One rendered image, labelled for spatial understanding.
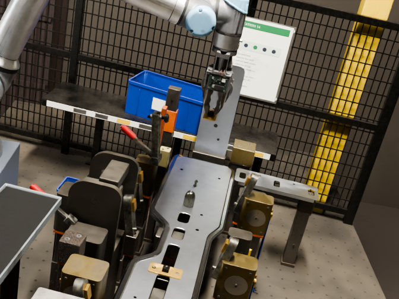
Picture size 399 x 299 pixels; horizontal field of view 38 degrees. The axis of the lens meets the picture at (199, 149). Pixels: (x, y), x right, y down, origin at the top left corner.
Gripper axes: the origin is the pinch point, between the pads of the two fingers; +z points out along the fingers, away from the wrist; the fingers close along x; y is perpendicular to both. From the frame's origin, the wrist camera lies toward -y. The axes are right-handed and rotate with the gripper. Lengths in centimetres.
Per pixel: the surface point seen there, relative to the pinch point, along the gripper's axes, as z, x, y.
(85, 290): 17, -14, 71
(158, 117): 5.9, -15.4, 1.3
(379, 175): 104, 116, -220
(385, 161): 93, 116, -220
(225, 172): 26.9, 8.5, -14.3
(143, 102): 18.2, -27.4, -37.3
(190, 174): 26.9, -2.7, -6.9
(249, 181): 17.0, 16.0, 7.2
